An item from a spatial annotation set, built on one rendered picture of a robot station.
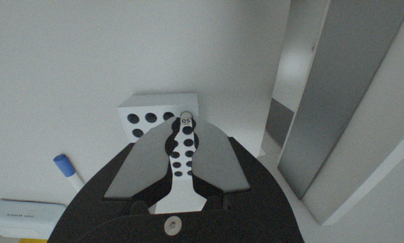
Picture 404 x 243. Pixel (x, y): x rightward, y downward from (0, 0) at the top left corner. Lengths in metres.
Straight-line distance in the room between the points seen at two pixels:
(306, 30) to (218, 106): 1.05
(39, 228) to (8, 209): 0.08
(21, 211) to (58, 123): 0.26
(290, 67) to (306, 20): 0.28
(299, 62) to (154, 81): 1.11
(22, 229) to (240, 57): 0.53
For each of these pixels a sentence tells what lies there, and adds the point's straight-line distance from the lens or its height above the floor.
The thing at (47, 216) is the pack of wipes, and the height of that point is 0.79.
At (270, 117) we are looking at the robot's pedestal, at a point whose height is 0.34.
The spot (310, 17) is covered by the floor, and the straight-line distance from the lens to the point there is 1.20.
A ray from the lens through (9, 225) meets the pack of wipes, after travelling 0.51.
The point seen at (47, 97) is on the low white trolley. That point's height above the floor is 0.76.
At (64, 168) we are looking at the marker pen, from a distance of 0.31.
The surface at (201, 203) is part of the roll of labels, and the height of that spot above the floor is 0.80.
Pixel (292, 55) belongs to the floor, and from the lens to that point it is 1.15.
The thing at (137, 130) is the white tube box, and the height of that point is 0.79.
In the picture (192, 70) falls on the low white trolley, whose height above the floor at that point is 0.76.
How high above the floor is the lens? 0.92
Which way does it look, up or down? 59 degrees down
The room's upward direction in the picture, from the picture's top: 172 degrees clockwise
